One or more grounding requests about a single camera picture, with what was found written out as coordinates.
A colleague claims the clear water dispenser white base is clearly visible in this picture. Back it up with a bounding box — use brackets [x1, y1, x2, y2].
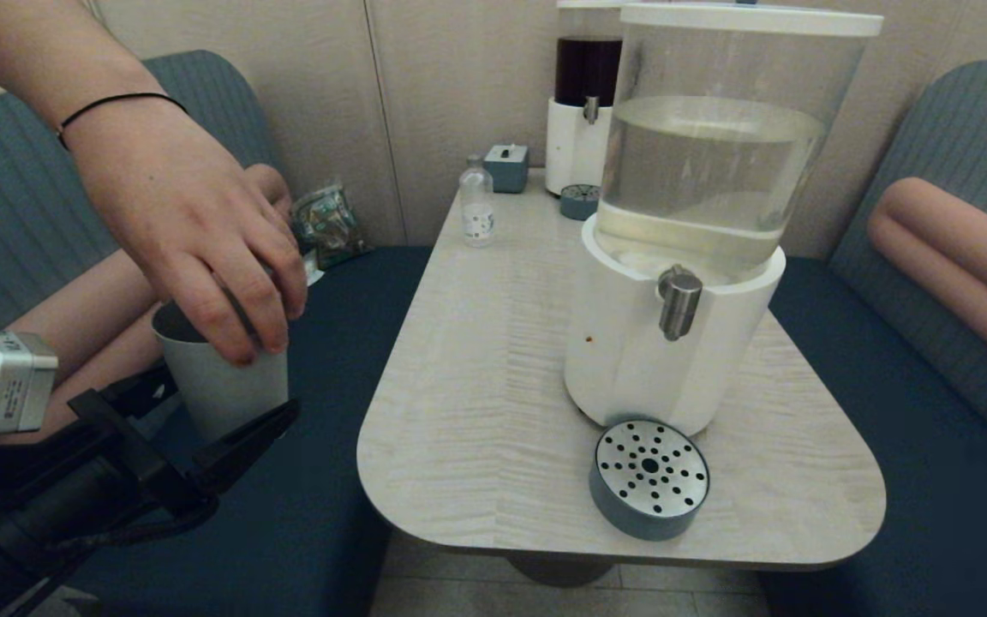
[564, 4, 884, 438]

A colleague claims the steel water dispenser tap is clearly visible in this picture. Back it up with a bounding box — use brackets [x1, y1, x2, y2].
[656, 264, 703, 342]

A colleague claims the large round blue drip tray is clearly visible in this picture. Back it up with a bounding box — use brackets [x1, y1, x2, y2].
[589, 418, 710, 541]

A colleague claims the large white dispenser lid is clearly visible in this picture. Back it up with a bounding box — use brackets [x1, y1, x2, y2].
[620, 3, 884, 38]

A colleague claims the teal upholstered bench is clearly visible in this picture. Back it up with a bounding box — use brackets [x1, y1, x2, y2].
[759, 60, 987, 617]
[0, 49, 434, 617]

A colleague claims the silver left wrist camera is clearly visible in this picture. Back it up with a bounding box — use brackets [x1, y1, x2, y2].
[0, 330, 59, 435]

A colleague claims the small clear plastic bottle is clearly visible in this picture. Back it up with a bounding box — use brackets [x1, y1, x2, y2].
[459, 157, 495, 248]

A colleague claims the grey paper cup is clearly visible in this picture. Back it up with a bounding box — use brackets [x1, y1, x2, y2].
[152, 300, 290, 444]

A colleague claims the dark drink dispenser white base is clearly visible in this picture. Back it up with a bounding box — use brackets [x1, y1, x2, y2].
[544, 0, 627, 196]

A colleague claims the blue-grey tissue box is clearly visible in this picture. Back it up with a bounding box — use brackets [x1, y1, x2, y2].
[484, 143, 530, 194]

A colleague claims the person's bare hand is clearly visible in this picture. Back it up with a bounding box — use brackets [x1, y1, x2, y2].
[63, 94, 310, 368]

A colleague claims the pink bolster cushion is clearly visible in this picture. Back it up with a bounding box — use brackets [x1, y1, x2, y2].
[0, 163, 293, 446]
[866, 177, 987, 391]

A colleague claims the crumpled snack bag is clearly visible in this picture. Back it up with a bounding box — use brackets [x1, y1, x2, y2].
[291, 183, 372, 270]

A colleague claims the person's bare forearm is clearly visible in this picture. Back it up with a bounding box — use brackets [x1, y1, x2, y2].
[0, 0, 170, 142]

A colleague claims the small round blue drip tray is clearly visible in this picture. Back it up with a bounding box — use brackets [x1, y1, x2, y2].
[559, 183, 601, 222]

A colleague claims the black hair tie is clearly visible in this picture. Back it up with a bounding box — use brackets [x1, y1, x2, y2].
[57, 92, 188, 151]

